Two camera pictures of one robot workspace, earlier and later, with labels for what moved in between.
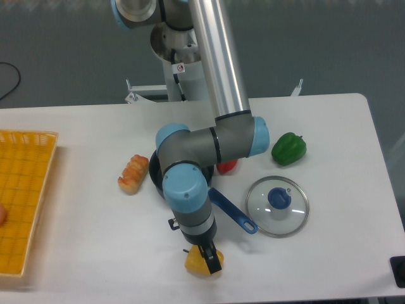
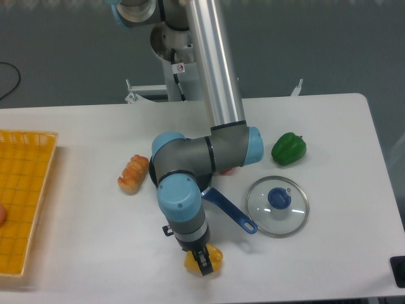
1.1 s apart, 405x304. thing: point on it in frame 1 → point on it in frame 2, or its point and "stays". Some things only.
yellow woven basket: x=26 y=158 stays
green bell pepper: x=288 y=149 stays
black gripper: x=209 y=253 → x=199 y=251
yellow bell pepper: x=195 y=261 stays
